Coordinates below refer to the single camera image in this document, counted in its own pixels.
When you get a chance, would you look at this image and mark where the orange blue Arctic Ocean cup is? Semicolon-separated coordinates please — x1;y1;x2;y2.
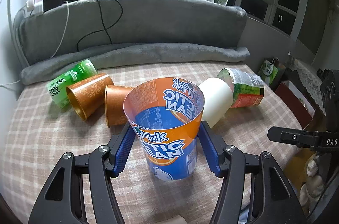
123;77;204;181

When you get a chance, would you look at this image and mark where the grey rolled blanket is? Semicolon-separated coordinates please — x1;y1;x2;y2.
20;43;250;86

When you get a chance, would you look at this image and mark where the black power adapter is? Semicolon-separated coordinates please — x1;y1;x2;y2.
43;0;65;13

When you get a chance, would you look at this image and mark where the white charging cable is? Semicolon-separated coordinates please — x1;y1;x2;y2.
49;0;70;59

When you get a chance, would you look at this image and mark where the copper metallic cup right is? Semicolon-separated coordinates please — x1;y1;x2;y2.
104;85;133;127

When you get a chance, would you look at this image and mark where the black cable on cushion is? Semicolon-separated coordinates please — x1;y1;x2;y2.
62;0;124;52

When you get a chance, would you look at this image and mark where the green tea label cup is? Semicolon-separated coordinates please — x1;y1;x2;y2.
47;59;97;108

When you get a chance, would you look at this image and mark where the copper metallic cup left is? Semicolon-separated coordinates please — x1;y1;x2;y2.
66;73;114;121

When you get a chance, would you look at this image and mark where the grey sofa back cushion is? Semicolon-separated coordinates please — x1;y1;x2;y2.
14;0;247;65

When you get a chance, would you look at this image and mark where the copper metallic cup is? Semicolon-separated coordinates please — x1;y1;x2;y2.
104;85;133;127
66;73;114;121

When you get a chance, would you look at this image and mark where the white plastic cup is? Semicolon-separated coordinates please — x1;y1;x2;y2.
199;78;233;128

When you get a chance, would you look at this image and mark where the white power strip with plugs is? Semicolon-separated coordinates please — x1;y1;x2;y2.
26;0;44;16

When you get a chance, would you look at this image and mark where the red green label cup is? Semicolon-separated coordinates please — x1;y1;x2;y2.
217;68;265;108

